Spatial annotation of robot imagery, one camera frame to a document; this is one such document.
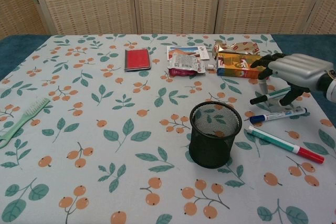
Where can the green black-capped marker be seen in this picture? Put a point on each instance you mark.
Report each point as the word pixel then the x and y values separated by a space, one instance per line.
pixel 258 100

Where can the floral leaf berry tablecloth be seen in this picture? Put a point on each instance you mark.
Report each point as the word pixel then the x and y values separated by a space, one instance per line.
pixel 118 134

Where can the black round cup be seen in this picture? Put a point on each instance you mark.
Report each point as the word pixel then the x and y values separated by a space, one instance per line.
pixel 212 150

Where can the red card wallet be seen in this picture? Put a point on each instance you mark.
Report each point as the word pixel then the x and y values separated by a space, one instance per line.
pixel 137 59

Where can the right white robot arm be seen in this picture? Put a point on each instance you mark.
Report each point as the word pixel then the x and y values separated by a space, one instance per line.
pixel 329 85

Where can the crumpled gold red wrapper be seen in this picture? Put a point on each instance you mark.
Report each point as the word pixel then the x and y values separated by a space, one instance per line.
pixel 236 47

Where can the light green hairbrush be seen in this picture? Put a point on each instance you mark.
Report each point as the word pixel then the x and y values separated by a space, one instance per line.
pixel 23 119

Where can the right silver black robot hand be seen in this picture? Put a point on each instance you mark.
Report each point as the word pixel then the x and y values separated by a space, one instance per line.
pixel 299 69

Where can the bamboo folding screen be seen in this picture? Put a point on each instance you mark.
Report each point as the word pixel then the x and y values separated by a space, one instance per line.
pixel 173 1

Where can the temple photo postcard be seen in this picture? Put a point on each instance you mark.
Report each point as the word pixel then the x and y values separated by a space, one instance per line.
pixel 183 50

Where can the silver red snack pouch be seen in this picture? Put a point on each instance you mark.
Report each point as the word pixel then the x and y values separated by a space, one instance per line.
pixel 183 64

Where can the red capped marker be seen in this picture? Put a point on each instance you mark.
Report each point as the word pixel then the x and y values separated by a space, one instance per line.
pixel 278 141

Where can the blue capped marker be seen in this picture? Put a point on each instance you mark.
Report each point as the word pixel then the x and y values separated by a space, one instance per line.
pixel 275 115

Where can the orange blue cardboard box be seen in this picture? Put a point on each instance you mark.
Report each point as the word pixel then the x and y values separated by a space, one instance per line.
pixel 236 66

